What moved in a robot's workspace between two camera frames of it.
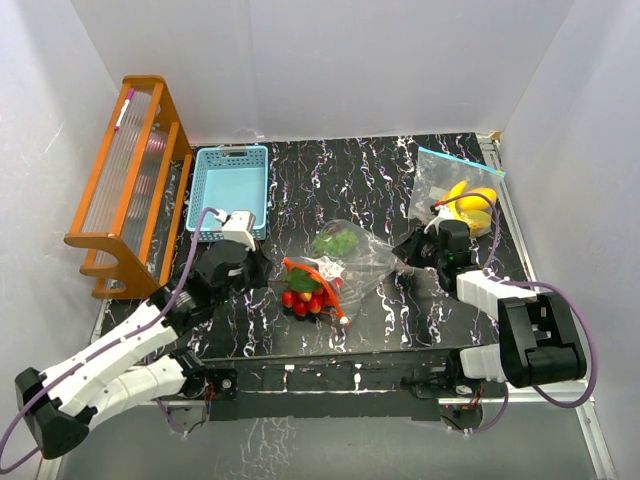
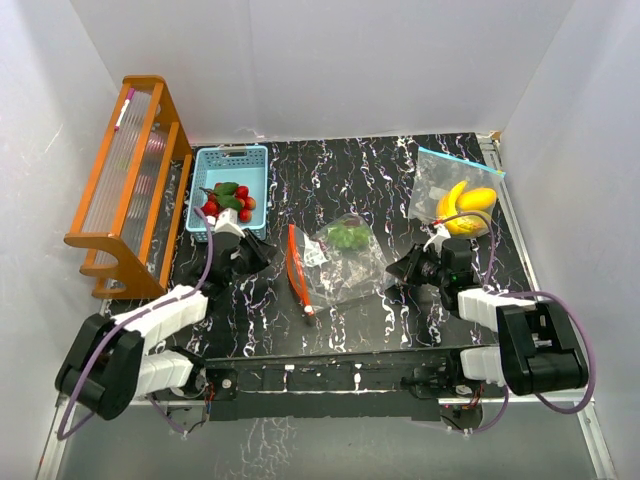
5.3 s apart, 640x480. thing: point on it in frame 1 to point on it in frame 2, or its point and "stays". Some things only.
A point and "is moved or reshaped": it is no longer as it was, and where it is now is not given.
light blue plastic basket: x=228 y=179 stays
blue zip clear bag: x=455 y=189 stays
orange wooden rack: x=132 y=223 stays
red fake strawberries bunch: x=305 y=294 to x=228 y=195
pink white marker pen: x=124 y=109 stays
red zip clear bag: x=357 y=269 is moved or reshaped
